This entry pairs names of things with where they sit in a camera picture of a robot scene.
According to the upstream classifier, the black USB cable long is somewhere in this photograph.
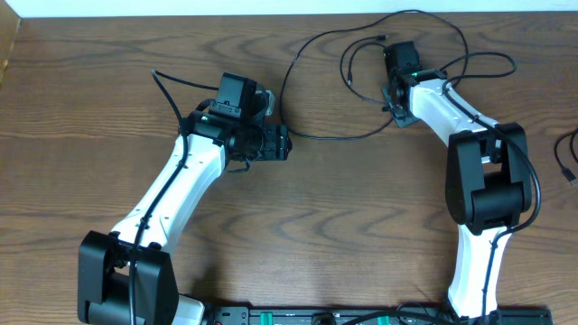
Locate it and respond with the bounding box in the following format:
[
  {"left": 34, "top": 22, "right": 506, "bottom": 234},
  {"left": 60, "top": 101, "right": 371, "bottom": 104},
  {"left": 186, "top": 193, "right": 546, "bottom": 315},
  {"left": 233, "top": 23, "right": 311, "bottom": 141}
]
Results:
[{"left": 279, "top": 9, "right": 470, "bottom": 142}]

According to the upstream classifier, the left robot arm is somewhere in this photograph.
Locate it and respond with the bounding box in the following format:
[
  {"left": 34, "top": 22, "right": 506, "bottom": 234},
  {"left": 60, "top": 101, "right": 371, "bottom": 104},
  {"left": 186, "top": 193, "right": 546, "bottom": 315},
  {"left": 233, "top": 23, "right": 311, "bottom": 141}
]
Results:
[{"left": 78, "top": 73, "right": 292, "bottom": 324}]

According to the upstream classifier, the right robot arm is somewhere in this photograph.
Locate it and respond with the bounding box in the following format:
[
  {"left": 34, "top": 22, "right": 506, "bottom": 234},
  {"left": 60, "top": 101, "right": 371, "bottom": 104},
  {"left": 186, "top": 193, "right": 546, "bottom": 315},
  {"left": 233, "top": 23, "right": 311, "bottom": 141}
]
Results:
[{"left": 383, "top": 42, "right": 536, "bottom": 321}]

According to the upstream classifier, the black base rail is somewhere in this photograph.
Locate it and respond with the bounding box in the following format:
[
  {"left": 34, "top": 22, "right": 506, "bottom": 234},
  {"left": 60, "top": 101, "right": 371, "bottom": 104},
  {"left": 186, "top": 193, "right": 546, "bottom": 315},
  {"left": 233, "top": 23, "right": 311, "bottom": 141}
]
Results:
[{"left": 200, "top": 302, "right": 554, "bottom": 325}]

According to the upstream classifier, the black USB cable short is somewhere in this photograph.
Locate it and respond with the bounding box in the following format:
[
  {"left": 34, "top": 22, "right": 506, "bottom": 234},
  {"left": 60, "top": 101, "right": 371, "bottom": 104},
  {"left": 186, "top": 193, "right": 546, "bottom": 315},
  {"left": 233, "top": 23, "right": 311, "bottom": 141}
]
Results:
[{"left": 553, "top": 128, "right": 577, "bottom": 188}]

